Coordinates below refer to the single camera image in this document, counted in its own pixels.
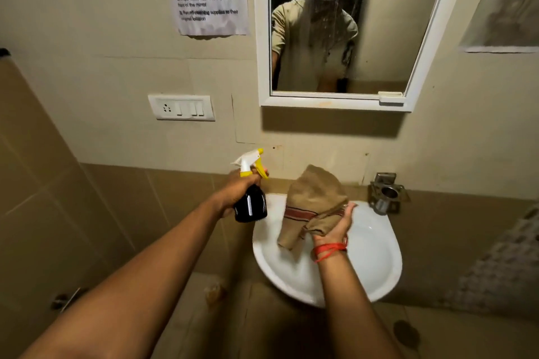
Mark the white wall switch panel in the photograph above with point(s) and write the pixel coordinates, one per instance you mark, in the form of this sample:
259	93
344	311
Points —
182	108

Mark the black spray bottle yellow trigger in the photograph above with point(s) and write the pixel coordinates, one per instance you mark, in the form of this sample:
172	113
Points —
251	199

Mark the steel wall cup holder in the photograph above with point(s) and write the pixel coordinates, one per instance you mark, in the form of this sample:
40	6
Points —
385	194

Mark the white wash basin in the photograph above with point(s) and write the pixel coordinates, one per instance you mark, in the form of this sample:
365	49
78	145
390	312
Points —
366	253

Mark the white framed wall mirror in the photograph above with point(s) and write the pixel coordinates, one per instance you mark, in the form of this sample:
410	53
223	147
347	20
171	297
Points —
349	30

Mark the person's right fingers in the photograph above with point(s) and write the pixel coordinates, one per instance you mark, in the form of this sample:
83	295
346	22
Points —
349	211

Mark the brown striped cleaning cloth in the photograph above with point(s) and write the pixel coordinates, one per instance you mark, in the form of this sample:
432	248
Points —
310	203

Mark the person's left hand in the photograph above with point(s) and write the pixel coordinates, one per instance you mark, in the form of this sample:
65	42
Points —
233	194

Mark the person's left fingers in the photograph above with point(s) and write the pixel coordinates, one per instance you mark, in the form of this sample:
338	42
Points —
257	172

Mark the person's right hand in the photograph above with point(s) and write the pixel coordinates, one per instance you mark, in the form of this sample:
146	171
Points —
337	226

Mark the red thread wristband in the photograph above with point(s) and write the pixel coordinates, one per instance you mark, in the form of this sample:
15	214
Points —
329	250

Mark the person's left forearm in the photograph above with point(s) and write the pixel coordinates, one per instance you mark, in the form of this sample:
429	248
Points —
139	283

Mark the person's right forearm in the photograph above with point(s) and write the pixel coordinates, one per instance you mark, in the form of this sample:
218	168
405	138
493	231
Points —
353	304

